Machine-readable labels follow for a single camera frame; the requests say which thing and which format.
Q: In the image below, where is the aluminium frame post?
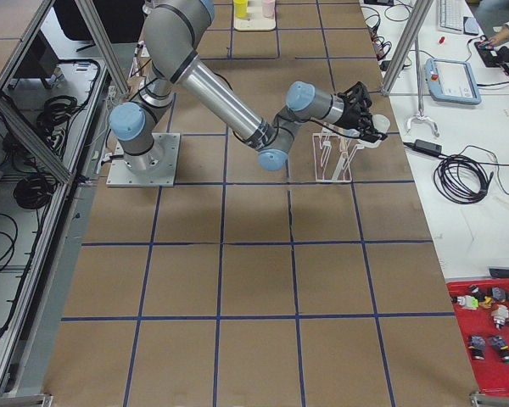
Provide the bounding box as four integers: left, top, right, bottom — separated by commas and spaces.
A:
381, 0, 433, 96

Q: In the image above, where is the pink plastic cup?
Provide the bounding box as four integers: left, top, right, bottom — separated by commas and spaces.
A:
261, 0, 276, 19

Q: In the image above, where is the black power adapter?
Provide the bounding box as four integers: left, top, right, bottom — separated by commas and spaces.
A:
413, 139, 442, 157

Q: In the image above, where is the teach pendant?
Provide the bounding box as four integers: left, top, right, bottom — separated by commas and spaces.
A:
424, 58, 482, 105

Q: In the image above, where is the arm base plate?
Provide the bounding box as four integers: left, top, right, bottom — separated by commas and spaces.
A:
107, 132, 181, 187

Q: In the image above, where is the red parts tray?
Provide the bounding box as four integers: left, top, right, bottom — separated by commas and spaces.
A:
447, 279, 509, 397

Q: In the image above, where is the pale green white cup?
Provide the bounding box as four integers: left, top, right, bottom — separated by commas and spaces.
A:
372, 114, 390, 134

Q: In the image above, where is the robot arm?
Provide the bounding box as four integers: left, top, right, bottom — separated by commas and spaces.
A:
109, 1, 389, 172

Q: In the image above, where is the white wire cup rack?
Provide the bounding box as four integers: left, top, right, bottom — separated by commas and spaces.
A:
311, 124, 364, 183

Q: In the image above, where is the yellow plastic cup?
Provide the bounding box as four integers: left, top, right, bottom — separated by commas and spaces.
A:
233, 0, 249, 19

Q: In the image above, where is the coiled black cable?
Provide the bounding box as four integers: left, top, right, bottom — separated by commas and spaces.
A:
433, 146, 509, 205

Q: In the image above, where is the cream plastic tray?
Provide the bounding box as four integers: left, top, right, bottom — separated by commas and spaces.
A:
233, 14, 277, 32

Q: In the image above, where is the white keyboard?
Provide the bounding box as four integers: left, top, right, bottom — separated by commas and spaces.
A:
436, 0, 464, 34

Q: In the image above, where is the white claw tool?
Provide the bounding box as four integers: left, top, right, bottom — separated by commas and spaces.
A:
406, 0, 440, 137

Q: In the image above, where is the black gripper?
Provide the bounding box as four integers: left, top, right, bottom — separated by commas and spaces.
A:
333, 81, 386, 144

